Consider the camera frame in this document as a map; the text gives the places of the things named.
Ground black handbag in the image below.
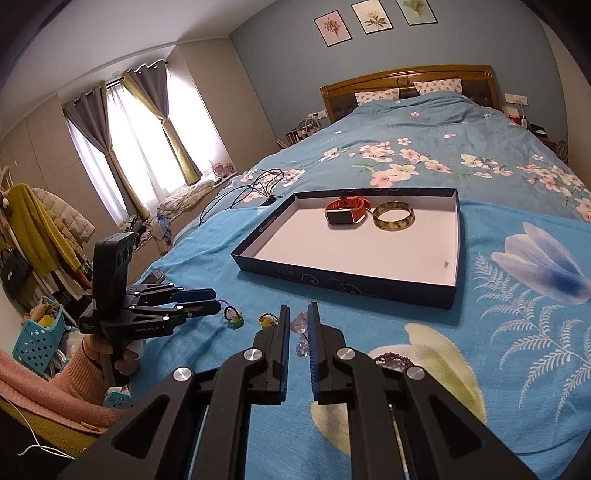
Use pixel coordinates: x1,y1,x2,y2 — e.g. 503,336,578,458
0,249,33,297

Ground person's left hand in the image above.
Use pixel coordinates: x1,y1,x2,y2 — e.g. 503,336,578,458
82,336,145,377

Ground blue blossom print duvet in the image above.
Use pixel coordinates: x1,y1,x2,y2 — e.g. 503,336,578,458
173,90,591,245

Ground wooden nightstand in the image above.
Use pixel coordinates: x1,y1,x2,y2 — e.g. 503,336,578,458
530,124,571,161

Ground row of cosmetics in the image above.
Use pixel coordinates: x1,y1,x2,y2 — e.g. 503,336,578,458
277,115,329,148

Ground folded floral bedding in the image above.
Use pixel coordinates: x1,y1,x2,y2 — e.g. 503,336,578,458
157,180,215,214

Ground pile of clothes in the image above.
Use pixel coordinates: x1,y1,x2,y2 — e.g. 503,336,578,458
119,213,175,246

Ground dark blue box lid tray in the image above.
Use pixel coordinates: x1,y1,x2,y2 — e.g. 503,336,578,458
231,187,462,311

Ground beige down jacket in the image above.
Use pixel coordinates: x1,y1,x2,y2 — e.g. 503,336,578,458
34,187,96,252

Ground wooden headboard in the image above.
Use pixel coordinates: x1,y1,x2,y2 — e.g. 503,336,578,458
320,65,504,124

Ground grey and gold curtain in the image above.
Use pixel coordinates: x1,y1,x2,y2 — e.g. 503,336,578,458
62,80,151,223
121,60,204,184

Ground green charm hair tie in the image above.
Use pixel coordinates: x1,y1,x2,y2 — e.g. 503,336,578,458
221,299,245,329

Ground yellow sweater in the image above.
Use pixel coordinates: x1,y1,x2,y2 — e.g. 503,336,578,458
7,182,84,280

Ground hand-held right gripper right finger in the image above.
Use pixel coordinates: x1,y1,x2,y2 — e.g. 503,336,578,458
307,302,539,480

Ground person's left forearm pink sleeve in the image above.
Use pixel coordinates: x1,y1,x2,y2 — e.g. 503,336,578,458
0,345,136,428

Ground orange smartwatch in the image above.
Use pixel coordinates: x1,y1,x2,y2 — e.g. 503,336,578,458
324,197,372,227

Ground green flower framed picture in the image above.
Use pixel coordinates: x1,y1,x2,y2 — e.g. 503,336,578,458
401,0,438,26

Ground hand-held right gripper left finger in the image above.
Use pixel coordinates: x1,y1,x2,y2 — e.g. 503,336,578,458
55,304,291,480

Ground white patterned pillow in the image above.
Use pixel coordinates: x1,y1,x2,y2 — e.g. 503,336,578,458
355,88,400,107
413,78,462,97

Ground blue plastic basket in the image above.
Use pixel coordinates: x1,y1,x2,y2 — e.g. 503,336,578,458
11,318,65,380

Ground white flower framed picture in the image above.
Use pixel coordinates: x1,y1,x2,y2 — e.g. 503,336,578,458
351,0,390,35

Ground pink flower framed picture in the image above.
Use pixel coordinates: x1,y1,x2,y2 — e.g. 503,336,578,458
314,10,352,48

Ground black cables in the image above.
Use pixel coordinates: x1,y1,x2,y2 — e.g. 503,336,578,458
198,168,284,227

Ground white cable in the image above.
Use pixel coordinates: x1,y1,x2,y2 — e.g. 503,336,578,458
17,401,75,461

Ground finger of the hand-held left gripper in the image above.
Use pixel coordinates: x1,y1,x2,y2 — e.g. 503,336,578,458
128,299,221,325
127,284,217,308

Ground purple bead bracelet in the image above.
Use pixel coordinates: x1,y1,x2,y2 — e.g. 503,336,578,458
372,352,414,370

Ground clear crystal bead bracelet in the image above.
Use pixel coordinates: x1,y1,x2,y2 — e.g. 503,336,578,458
290,311,311,358

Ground blue floral print blanket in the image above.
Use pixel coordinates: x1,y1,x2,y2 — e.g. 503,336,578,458
124,198,591,480

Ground gold marbled bangle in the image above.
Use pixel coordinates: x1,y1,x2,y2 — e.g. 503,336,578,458
372,201,415,232

